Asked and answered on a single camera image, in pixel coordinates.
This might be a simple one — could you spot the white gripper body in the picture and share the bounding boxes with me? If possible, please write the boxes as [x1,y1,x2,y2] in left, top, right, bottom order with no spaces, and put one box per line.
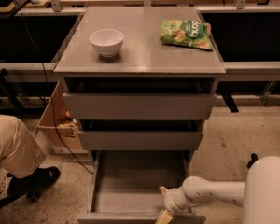
[162,188,191,213]

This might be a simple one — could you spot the grey bottom drawer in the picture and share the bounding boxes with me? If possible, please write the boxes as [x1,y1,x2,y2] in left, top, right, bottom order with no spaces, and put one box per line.
[77,150,207,224]

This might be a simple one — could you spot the grey drawer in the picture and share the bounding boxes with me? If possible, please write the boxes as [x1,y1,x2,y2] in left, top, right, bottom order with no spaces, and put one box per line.
[78,120,203,150]
[77,150,207,224]
[63,77,217,121]

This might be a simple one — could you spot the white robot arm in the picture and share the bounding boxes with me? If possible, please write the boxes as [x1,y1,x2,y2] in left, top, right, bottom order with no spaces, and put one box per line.
[156,156,280,224]

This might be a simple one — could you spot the grey middle drawer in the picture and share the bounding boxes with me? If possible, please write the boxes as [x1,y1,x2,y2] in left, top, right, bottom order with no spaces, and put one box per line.
[78,120,203,150]

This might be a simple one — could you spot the grey drawer cabinet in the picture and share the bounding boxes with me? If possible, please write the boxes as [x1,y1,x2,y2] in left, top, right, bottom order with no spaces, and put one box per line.
[55,7,225,164]

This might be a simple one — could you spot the grey top drawer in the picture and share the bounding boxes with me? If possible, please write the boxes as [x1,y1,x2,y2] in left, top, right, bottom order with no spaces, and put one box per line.
[63,77,217,121]

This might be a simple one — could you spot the black metal stand leg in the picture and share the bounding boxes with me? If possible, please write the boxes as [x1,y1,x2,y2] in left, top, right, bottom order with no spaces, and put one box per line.
[247,153,259,169]

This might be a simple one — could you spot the cardboard box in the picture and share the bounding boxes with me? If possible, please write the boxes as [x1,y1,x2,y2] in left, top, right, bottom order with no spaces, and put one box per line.
[37,82,84,153]

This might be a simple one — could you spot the black shoe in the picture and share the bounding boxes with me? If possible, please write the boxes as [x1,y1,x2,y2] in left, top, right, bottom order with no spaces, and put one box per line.
[7,166,60,198]

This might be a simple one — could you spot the office chair base caster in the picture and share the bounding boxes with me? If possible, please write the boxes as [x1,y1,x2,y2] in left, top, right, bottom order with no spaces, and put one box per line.
[0,163,41,215]

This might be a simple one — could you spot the person leg beige trousers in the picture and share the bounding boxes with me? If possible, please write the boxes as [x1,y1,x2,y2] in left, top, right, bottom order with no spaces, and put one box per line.
[0,115,46,178]

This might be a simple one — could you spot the white bowl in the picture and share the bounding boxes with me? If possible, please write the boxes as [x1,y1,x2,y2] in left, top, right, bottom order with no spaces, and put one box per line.
[90,29,124,57]

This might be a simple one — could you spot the green chip bag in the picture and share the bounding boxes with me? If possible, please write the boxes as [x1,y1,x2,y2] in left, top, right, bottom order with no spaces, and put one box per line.
[161,20,213,50]

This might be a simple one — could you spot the black floor cable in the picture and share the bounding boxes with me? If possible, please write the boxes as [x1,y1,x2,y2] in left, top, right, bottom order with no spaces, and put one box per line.
[4,0,94,175]

